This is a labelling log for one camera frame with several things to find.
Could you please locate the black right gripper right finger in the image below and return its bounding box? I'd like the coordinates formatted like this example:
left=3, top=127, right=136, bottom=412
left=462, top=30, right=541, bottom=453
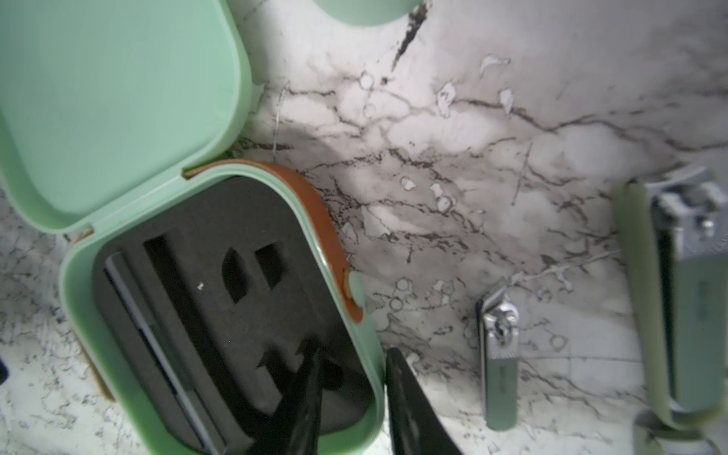
left=386, top=348, right=462, bottom=455

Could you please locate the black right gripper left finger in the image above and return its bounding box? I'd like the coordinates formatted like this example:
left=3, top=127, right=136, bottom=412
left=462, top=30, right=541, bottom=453
left=246, top=341, right=324, bottom=454

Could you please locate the small green nail clipper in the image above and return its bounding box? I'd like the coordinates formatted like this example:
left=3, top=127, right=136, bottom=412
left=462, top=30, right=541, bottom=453
left=476, top=280, right=521, bottom=431

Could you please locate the large green nail clipper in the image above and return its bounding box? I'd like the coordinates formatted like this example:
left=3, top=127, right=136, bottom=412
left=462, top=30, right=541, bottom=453
left=612, top=165, right=727, bottom=428

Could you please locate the green nail kit case front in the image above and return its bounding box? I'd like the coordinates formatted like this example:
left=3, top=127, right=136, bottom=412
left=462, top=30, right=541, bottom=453
left=1, top=1, right=384, bottom=454

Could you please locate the green nail kit case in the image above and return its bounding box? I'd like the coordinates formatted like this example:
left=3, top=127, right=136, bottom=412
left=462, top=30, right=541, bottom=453
left=1, top=1, right=384, bottom=454
left=314, top=0, right=422, bottom=27

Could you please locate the grey nail file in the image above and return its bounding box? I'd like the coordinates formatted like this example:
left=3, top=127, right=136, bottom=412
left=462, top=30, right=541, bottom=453
left=104, top=252, right=227, bottom=454

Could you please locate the green nail kit case middle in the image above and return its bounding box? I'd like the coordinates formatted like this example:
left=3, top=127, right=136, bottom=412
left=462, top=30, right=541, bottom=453
left=314, top=0, right=422, bottom=27

